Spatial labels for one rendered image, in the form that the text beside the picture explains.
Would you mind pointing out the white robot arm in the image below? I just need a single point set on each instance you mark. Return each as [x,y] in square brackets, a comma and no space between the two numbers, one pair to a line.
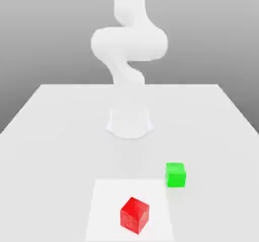
[129,43]

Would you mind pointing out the small green cube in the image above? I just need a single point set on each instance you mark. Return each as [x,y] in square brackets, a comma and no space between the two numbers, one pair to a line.
[175,175]

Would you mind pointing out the small red cube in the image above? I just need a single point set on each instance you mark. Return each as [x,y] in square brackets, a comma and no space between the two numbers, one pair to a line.
[134,215]

